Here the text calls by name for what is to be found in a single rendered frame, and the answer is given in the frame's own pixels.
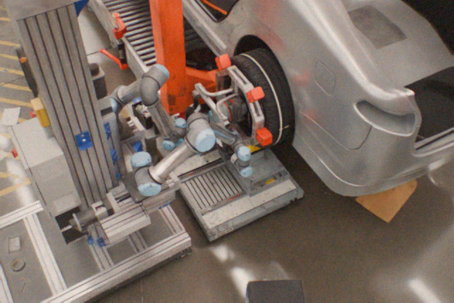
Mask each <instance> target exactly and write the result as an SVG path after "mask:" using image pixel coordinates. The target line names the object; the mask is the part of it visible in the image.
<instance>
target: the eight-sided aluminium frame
mask: <svg viewBox="0 0 454 303"><path fill-rule="evenodd" d="M226 75H229V76H230V77H231V78H232V79H233V80H234V82H235V83H236V84H237V85H238V86H239V87H240V90H241V91H242V93H243V95H244V97H245V98H246V101H247V103H248V108H249V110H250V113H251V116H252V118H253V130H252V137H247V136H246V134H245V133H244V132H243V131H242V130H241V129H240V127H239V126H238V124H237V123H235V124H232V125H233V126H234V127H235V128H234V127H232V129H230V131H231V132H238V133H239V134H240V136H241V139H242V141H243V144H244V145H251V146H254V145H257V144H259V142H258V141H257V139H256V138H255V132H256V131H257V130H260V129H261V128H264V122H265V119H264V115H262V112H261V110H260V105H259V103H258V101H254V102H253V103H254V106H255V110H256V113H257V115H256V113H255V110H254V106H253V103H250V102H249V100H248V97H247V95H246V94H247V93H248V92H249V91H250V90H252V89H253V88H254V87H253V85H252V84H251V82H249V81H248V80H247V79H246V77H244V76H243V75H242V74H241V72H240V71H239V69H238V68H237V67H236V66H235V65H233V66H231V67H227V68H225V69H223V70H221V71H219V72H216V75H215V76H216V93H217V92H222V91H224V90H225V83H226ZM239 78H240V79H241V80H242V81H240V80H239ZM225 97H226V95H225V94H224V95H221V96H217V97H216V100H217V101H220V100H222V99H223V98H225ZM235 129H236V130H235Z"/></svg>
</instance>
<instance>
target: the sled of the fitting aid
mask: <svg viewBox="0 0 454 303"><path fill-rule="evenodd" d="M218 154H219V155H220V156H221V157H222V159H223V160H224V162H225V164H226V165H227V166H228V167H229V168H230V170H231V172H232V173H233V174H234V175H235V177H236V178H237V180H238V182H239V183H240V185H241V186H242V188H243V189H244V190H245V191H246V192H247V193H248V195H249V196H250V197H252V196H254V195H256V194H259V193H261V192H263V191H265V190H268V189H270V188H272V187H274V186H277V185H279V184H281V183H283V182H286V180H289V176H290V173H289V172H288V170H287V169H286V168H285V167H284V170H282V171H280V172H278V173H275V174H273V175H271V176H269V177H266V178H265V179H262V180H261V181H259V182H256V183H255V184H250V183H249V181H248V179H247V178H246V177H243V176H242V175H241V174H240V173H239V171H238V170H237V168H236V167H235V165H234V164H233V163H232V160H226V159H225V156H226V155H228V154H225V153H224V152H221V150H219V149H218Z"/></svg>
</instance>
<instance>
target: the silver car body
mask: <svg viewBox="0 0 454 303"><path fill-rule="evenodd" d="M182 15H183V16H184V17H185V18H186V20H187V21H188V22H190V24H191V25H192V27H193V28H194V30H195V31H196V32H197V34H198V35H199V36H200V38H201V39H202V40H203V41H204V42H205V43H206V44H207V46H209V47H210V48H211V49H212V52H213V53H214V54H215V55H216V57H220V56H222V55H227V54H228V55H229V58H231V57H232V56H233V49H234V46H235V44H236V41H237V40H238V39H239V37H241V36H242V35H244V34H248V33H249V34H253V35H256V36H258V37H259V38H261V39H262V40H263V41H265V42H266V43H267V44H268V45H269V46H270V47H271V48H272V51H273V53H274V54H275V55H276V57H277V59H278V60H279V63H280V64H281V66H282V67H283V69H284V72H285V74H286V76H287V80H288V83H289V86H290V89H291V93H292V98H293V102H294V111H295V121H296V127H295V135H294V141H293V144H292V146H293V147H294V148H295V150H296V151H297V152H298V153H299V154H300V155H301V156H302V157H303V158H304V159H305V161H307V163H308V165H309V166H310V167H311V168H312V170H313V171H314V172H315V173H316V174H317V175H318V176H319V177H320V179H321V180H322V181H324V182H325V184H326V186H327V187H328V188H329V189H331V190H332V191H333V192H335V193H337V194H340V195H343V196H349V197H359V196H365V195H370V194H376V193H380V192H384V191H387V190H389V189H391V188H393V187H397V186H399V185H402V184H405V183H407V182H410V181H412V180H415V179H416V178H418V177H421V176H423V175H425V174H427V173H429V172H431V171H433V170H435V169H436V168H438V167H440V166H442V165H444V164H446V163H448V162H450V161H452V160H454V0H182Z"/></svg>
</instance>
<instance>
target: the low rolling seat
mask: <svg viewBox="0 0 454 303"><path fill-rule="evenodd" d="M245 303H306V300H305V294H304V286H303V281H302V280H301V279H297V280H258V281H249V282H248V283H246V289H245Z"/></svg>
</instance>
